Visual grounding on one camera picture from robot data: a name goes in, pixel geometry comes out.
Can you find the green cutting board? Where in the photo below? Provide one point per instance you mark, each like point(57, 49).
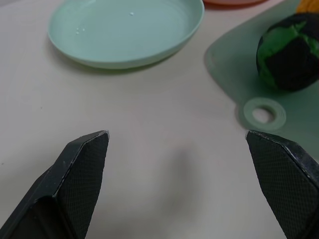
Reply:
point(294, 109)

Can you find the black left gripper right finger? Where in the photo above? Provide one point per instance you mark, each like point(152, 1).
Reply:
point(281, 179)

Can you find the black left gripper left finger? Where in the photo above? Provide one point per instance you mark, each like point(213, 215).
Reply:
point(72, 179)

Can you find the orange plate edge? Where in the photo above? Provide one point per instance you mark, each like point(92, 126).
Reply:
point(231, 2)

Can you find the yellow-orange object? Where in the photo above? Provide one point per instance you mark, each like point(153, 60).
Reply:
point(307, 5)

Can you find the light green plate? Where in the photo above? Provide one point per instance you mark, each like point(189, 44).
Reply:
point(122, 30)

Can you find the green and black watermelon toy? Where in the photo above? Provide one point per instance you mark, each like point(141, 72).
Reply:
point(286, 54)

